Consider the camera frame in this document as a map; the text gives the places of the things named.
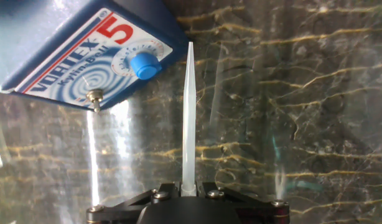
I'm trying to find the large translucent pipette tip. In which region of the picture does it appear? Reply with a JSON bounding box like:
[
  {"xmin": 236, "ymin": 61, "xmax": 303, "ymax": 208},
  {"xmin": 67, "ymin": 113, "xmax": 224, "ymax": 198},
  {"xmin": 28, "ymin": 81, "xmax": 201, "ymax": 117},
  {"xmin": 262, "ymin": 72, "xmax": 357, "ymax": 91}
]
[{"xmin": 181, "ymin": 42, "xmax": 197, "ymax": 197}]

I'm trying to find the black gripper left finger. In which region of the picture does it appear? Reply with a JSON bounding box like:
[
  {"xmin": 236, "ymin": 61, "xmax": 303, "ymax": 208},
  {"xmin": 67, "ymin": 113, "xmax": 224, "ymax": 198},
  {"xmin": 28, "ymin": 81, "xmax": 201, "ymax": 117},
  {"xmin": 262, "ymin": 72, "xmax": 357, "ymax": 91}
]
[{"xmin": 86, "ymin": 182, "xmax": 181, "ymax": 224}]

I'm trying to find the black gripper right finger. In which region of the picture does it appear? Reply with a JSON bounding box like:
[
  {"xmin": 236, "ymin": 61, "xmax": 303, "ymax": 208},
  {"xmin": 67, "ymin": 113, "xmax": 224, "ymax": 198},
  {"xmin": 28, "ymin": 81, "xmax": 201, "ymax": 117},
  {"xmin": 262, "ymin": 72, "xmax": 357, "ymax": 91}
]
[{"xmin": 197, "ymin": 181, "xmax": 291, "ymax": 224}]

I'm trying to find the blue vortex mixer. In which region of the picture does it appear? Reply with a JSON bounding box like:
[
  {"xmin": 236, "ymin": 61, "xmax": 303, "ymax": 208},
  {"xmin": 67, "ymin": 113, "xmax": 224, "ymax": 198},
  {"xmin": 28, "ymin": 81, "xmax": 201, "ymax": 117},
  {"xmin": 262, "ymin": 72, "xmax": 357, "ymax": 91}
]
[{"xmin": 0, "ymin": 0, "xmax": 189, "ymax": 112}]

